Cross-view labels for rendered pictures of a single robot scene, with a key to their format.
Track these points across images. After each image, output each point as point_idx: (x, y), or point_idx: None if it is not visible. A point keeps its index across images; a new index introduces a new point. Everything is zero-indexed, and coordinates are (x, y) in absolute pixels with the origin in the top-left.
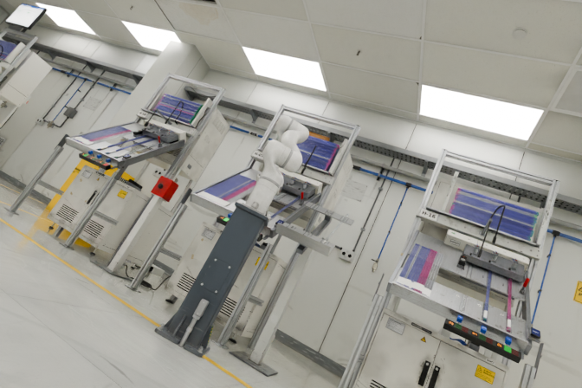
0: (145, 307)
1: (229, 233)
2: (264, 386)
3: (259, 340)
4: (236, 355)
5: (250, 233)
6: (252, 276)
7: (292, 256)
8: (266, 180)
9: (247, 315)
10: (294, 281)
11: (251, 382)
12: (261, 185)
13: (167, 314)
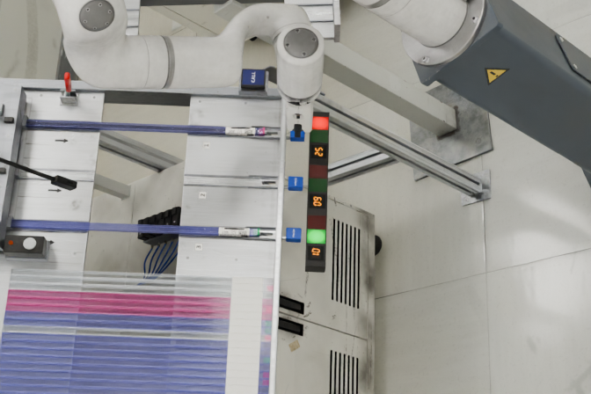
0: (581, 321)
1: (533, 40)
2: (558, 12)
3: (431, 111)
4: (487, 133)
5: None
6: (375, 134)
7: (146, 156)
8: None
9: (344, 208)
10: (329, 40)
11: (586, 17)
12: None
13: (512, 317)
